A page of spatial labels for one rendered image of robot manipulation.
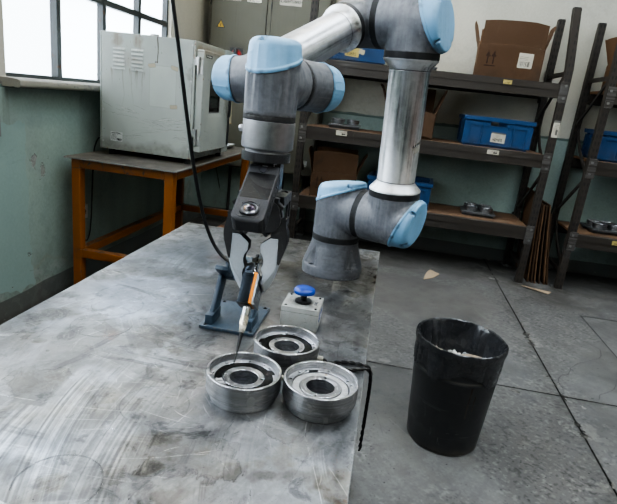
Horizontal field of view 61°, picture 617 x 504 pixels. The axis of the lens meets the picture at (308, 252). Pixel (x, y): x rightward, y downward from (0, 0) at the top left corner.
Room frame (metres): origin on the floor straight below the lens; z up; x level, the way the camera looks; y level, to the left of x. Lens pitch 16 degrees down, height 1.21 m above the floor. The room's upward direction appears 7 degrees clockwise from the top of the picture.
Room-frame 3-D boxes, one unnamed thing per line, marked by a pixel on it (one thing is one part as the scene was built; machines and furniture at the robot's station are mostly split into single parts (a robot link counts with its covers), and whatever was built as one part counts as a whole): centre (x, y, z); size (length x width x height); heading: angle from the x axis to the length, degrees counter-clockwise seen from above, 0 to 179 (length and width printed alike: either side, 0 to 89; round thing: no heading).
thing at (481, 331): (1.79, -0.61, 0.21); 0.34 x 0.34 x 0.43
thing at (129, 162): (3.40, 0.91, 0.39); 1.50 x 0.62 x 0.78; 172
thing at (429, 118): (4.31, -0.68, 1.19); 0.52 x 0.42 x 0.38; 82
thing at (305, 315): (0.92, 0.00, 0.82); 0.08 x 0.07 x 0.05; 172
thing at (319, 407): (0.65, -0.04, 0.82); 0.10 x 0.10 x 0.04
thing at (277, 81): (0.77, 0.08, 1.23); 0.09 x 0.08 x 0.11; 149
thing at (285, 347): (0.76, 0.02, 0.82); 0.10 x 0.10 x 0.04
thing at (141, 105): (3.20, 0.89, 1.10); 0.62 x 0.61 x 0.65; 172
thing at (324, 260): (1.26, -0.06, 0.85); 0.15 x 0.15 x 0.10
